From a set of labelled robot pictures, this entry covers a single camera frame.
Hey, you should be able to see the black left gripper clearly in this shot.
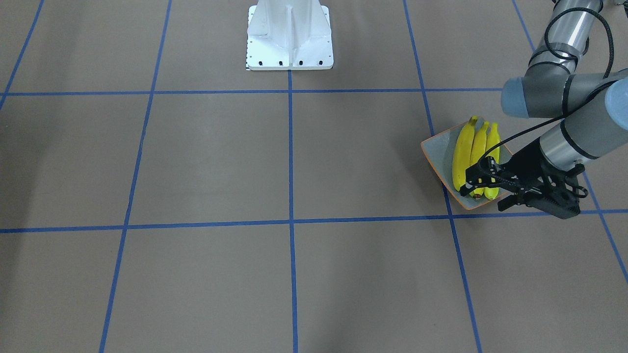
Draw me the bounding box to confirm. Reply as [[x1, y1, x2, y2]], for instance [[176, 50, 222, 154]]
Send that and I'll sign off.
[[459, 139, 588, 220]]

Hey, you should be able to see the yellow banana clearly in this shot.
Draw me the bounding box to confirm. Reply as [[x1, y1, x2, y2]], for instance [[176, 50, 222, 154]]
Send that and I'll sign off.
[[469, 121, 491, 198], [483, 123, 501, 200], [452, 116, 478, 192]]

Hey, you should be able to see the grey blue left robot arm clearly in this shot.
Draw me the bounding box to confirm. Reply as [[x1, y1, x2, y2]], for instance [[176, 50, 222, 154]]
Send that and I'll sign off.
[[454, 0, 627, 219]]

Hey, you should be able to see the grey square plate orange rim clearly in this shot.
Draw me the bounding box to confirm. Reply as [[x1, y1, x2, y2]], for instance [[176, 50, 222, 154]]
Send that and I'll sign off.
[[421, 122, 509, 210]]

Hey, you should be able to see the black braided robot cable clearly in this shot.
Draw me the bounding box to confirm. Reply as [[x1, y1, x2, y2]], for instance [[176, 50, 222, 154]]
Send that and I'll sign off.
[[477, 0, 616, 170]]

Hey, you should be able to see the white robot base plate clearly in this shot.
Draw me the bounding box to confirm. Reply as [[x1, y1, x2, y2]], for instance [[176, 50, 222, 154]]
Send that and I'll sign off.
[[245, 0, 334, 71]]

